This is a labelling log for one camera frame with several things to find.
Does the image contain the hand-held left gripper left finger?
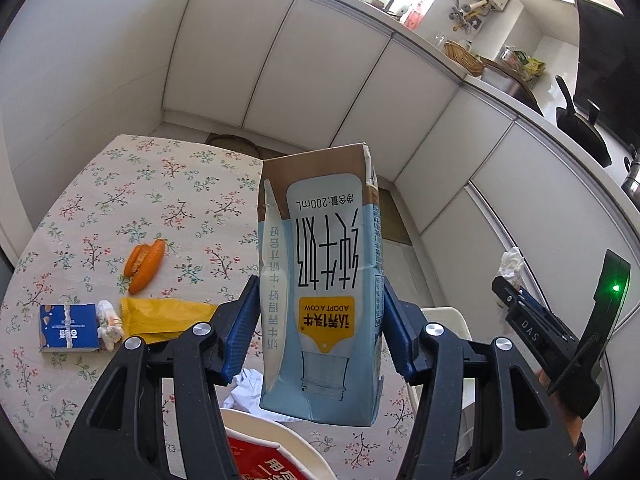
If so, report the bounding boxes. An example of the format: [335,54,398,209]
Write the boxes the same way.
[55,276,262,480]

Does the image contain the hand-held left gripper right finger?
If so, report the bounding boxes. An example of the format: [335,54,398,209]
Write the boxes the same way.
[382,277,586,480]

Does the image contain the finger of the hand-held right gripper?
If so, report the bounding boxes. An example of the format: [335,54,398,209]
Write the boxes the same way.
[520,286,581,347]
[491,276,583,386]

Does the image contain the white plastic bin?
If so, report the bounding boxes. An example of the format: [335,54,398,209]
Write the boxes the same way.
[419,306,476,411]

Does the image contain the white tissue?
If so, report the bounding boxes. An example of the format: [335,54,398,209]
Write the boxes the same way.
[96,300,124,353]
[500,247,525,288]

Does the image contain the light blue milk carton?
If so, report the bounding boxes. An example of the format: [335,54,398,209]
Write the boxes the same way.
[257,142,386,427]

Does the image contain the red instant noodle cup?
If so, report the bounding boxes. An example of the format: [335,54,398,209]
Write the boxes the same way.
[222,407,333,480]

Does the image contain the person's right hand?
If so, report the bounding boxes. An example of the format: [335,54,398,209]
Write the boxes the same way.
[537,367,588,461]

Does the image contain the crumpled grey paper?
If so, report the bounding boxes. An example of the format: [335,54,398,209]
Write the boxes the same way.
[222,367,263,409]

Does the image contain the yellow packet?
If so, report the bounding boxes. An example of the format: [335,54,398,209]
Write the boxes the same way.
[120,297,221,346]

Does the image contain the brown floor mat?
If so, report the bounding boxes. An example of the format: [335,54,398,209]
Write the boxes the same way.
[377,175,416,246]

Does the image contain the steel steamer pot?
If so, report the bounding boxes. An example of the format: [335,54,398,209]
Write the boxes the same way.
[622,145,640,196]

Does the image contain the black wok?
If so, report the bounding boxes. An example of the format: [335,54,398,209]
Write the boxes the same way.
[555,75,613,168]

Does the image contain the blue biscuit box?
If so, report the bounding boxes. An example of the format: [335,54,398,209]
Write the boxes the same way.
[39,303,101,353]

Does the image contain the round woven mat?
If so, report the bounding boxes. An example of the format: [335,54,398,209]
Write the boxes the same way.
[207,132,261,158]

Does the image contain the floral tablecloth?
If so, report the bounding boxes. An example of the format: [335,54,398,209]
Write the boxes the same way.
[0,134,418,480]

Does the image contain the metal cooking pot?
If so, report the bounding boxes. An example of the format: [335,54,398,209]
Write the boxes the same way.
[482,57,543,113]

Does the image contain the black range hood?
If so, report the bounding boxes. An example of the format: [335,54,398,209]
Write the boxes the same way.
[575,0,640,136]

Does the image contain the snack packets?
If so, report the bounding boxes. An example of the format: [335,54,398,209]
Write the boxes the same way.
[502,45,546,81]

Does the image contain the white kitchen cabinets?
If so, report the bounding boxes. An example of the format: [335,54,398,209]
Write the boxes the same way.
[160,0,640,361]

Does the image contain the woven basket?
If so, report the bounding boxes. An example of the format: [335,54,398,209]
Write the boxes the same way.
[444,40,486,77]

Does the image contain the red bottle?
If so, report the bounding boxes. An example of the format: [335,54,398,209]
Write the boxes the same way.
[402,2,426,31]

